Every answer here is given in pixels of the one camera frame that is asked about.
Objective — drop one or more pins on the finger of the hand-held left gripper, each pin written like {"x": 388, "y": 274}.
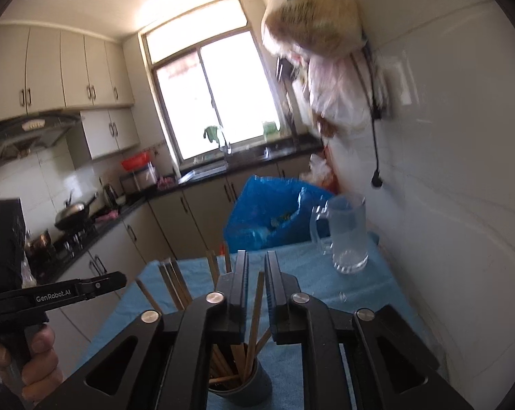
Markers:
{"x": 108, "y": 282}

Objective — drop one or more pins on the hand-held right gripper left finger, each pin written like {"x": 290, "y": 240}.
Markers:
{"x": 240, "y": 290}

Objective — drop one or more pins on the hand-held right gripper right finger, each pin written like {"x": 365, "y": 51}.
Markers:
{"x": 272, "y": 294}

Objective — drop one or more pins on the wooden chopstick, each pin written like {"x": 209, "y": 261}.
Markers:
{"x": 256, "y": 307}

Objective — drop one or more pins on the bundle of wooden chopsticks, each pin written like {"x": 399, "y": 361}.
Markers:
{"x": 176, "y": 282}

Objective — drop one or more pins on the black utensil holder cup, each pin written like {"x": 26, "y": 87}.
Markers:
{"x": 259, "y": 384}

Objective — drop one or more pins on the person's left hand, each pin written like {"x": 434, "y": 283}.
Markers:
{"x": 41, "y": 371}

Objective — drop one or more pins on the gas stove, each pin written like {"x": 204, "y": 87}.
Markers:
{"x": 76, "y": 239}

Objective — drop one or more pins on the blue table cloth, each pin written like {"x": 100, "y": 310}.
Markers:
{"x": 325, "y": 282}

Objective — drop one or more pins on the steel cooking pot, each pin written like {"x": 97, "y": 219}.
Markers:
{"x": 38, "y": 243}

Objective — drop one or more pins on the pink cloth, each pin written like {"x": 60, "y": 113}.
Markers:
{"x": 165, "y": 183}
{"x": 107, "y": 215}

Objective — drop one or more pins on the black wok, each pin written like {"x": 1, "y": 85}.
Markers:
{"x": 71, "y": 215}

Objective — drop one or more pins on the blue plastic bag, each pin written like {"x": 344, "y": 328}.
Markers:
{"x": 261, "y": 209}

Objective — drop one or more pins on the small white bowl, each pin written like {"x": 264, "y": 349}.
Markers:
{"x": 119, "y": 199}

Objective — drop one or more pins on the steel kettle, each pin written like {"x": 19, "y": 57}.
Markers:
{"x": 110, "y": 194}

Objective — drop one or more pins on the clear glass pitcher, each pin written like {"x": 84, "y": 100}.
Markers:
{"x": 347, "y": 230}

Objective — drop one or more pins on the black kitchen countertop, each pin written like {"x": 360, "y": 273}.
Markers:
{"x": 163, "y": 194}

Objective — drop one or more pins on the steel rice cooker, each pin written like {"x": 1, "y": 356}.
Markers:
{"x": 140, "y": 179}

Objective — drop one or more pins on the kitchen sink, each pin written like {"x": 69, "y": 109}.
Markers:
{"x": 202, "y": 175}

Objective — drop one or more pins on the red plastic basin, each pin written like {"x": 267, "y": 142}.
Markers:
{"x": 135, "y": 161}

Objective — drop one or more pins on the white crumpled plastic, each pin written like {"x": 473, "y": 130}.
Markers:
{"x": 319, "y": 171}

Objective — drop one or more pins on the sink faucet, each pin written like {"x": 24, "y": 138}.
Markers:
{"x": 225, "y": 147}

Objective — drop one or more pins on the green cloth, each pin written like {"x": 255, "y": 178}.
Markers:
{"x": 211, "y": 133}

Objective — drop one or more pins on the green sponge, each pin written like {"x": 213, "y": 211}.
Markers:
{"x": 270, "y": 129}

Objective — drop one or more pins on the grey range hood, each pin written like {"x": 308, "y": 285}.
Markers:
{"x": 26, "y": 136}

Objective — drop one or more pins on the kitchen window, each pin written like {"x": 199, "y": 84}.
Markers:
{"x": 197, "y": 106}

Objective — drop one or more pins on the cream upper cabinet row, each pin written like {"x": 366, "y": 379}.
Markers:
{"x": 69, "y": 68}

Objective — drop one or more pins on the yellowish hanging plastic bag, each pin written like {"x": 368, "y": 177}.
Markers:
{"x": 313, "y": 13}

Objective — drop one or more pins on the small cream wall cabinet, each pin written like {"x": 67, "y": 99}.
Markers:
{"x": 108, "y": 132}

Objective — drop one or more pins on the dark wall rack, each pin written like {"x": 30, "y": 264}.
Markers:
{"x": 285, "y": 70}

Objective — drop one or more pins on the white wall socket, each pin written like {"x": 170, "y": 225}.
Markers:
{"x": 396, "y": 81}

